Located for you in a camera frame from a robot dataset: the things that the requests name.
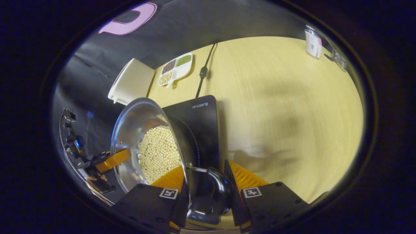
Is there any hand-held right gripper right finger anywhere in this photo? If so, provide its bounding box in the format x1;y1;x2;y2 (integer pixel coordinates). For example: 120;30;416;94
224;159;311;233

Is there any heap of dark brown beans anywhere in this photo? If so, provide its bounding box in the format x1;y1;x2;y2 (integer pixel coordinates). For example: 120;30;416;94
162;59;177;74

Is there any small bottle with pink label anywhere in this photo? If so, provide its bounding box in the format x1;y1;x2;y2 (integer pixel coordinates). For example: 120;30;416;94
304;28;323;59

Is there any white divided dish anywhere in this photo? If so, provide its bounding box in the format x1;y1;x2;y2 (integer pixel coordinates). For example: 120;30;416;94
158;52;193;89

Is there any black power cable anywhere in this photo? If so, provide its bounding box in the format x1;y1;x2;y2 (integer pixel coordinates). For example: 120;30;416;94
195;42;217;98

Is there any white toaster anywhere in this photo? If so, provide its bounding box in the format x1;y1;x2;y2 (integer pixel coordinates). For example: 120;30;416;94
108;58;156;106

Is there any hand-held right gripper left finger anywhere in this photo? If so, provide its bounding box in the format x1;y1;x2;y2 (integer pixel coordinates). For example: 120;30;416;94
112;164;190;233

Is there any pile of yellow beans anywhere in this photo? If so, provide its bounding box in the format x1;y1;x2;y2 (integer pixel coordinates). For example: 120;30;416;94
139;126;182;185

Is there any clear wire-pattern holder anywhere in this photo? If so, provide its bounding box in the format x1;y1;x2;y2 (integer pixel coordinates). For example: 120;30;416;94
331;49;348;72

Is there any black induction cooktop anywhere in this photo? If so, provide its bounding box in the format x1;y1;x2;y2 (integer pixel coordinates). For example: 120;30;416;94
162;95;221;225

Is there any steel pot with black handle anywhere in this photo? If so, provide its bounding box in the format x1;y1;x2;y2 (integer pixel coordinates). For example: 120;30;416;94
110;97;234;216

